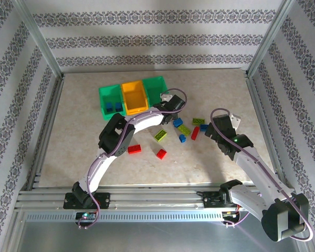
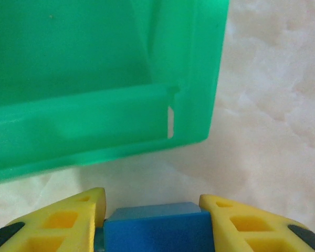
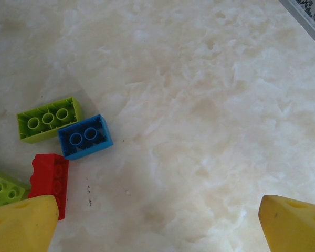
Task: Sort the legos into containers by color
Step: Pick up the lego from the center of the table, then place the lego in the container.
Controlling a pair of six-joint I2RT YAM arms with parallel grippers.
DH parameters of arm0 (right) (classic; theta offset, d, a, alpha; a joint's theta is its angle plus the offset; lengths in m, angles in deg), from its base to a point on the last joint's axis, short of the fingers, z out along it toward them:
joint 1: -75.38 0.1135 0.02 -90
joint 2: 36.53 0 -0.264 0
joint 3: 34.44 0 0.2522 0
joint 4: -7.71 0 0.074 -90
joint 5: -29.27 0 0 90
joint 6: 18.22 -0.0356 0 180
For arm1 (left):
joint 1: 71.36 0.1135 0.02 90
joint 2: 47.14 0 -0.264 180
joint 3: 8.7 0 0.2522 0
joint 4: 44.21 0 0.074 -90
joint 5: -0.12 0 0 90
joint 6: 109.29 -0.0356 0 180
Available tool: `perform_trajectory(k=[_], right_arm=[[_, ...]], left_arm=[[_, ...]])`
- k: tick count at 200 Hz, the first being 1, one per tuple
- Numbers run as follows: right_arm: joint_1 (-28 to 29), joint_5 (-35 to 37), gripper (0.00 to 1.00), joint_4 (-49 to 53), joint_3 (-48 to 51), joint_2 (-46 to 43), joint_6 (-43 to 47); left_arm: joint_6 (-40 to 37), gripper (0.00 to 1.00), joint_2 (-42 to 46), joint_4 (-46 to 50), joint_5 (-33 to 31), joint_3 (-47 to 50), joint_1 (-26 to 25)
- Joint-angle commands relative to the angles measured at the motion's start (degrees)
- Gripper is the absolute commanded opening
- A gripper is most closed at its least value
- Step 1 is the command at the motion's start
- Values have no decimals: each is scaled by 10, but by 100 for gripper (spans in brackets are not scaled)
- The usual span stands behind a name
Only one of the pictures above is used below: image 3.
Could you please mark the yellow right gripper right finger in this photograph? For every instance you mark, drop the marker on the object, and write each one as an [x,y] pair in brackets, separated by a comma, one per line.
[296,228]

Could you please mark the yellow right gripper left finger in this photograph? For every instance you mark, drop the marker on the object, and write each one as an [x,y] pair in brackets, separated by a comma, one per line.
[18,228]

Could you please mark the lime green lego brick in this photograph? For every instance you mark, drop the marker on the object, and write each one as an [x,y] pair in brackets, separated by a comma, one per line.
[5,189]
[25,128]

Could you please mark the red lego brick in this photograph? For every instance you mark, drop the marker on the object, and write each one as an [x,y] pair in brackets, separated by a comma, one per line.
[46,173]

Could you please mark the light blue lego brick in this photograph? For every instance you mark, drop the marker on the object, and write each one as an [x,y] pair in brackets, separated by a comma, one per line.
[102,143]

